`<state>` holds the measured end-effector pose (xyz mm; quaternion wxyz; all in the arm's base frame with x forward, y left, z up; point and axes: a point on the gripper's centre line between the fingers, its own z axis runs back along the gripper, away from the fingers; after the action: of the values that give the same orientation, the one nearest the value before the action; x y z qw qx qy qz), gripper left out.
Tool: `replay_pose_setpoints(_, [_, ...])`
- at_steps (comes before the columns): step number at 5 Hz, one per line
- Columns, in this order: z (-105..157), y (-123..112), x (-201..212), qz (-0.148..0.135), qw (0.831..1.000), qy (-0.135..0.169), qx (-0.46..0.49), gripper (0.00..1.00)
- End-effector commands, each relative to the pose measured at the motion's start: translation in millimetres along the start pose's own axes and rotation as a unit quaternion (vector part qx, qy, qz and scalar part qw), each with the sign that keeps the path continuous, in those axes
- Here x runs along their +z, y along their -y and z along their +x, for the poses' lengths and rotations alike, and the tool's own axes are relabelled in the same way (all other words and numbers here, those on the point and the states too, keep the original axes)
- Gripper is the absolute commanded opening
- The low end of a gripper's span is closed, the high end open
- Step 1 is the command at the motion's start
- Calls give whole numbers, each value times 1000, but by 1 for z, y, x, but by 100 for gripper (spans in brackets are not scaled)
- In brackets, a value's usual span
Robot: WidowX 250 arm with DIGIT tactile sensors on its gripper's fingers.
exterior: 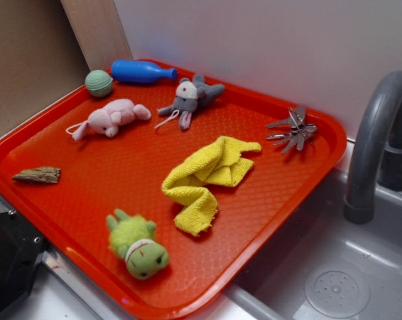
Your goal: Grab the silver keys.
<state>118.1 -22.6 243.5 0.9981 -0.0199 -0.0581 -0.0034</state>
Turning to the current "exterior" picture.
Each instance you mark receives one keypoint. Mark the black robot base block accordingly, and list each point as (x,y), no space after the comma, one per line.
(21,251)

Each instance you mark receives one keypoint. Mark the yellow microfiber cloth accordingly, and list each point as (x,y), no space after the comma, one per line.
(220,163)

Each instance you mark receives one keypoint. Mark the red plastic tray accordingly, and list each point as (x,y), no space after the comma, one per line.
(100,174)

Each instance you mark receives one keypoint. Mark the grey plush mouse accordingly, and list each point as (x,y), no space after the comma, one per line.
(190,96)

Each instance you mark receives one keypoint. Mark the pink plush pig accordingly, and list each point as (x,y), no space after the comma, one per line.
(108,119)

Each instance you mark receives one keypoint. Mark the green plush turtle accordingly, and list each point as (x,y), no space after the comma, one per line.
(132,239)

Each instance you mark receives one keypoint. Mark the blue plastic bowling pin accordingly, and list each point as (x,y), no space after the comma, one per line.
(143,72)

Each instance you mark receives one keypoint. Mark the green textured ball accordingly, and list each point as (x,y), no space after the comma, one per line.
(99,83)

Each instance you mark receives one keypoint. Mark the brown wood piece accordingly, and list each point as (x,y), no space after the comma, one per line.
(39,175)

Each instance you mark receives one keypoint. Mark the grey toy sink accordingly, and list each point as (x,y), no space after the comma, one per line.
(318,265)

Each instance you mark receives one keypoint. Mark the light wooden board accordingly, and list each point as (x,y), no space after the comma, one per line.
(99,32)

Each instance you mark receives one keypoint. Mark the grey toy faucet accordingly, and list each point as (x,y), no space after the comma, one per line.
(377,153)

